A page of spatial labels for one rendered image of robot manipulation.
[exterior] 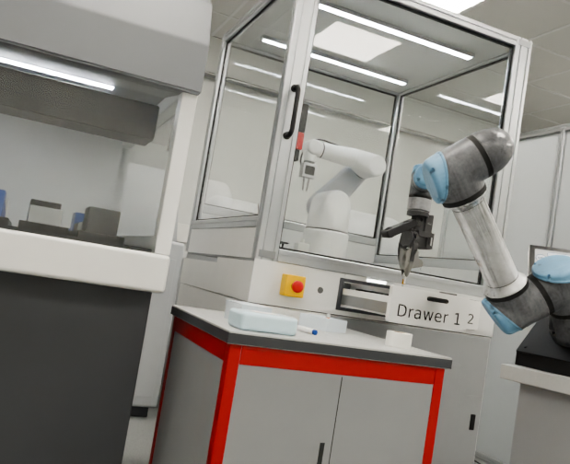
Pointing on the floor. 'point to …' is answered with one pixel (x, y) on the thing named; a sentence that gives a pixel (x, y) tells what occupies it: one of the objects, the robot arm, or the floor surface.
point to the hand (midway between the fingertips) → (403, 272)
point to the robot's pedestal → (551, 418)
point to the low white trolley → (293, 397)
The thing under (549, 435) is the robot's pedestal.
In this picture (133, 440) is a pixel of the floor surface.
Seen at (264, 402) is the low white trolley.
